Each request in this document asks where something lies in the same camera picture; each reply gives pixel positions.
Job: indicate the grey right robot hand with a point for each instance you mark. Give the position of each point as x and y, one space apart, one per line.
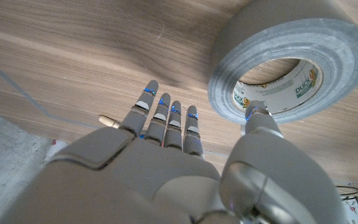
129 180

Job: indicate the grey duct tape roll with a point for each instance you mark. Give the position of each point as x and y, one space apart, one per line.
291 40

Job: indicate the colourful striped wooden maraca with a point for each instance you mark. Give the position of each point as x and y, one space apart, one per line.
108 121

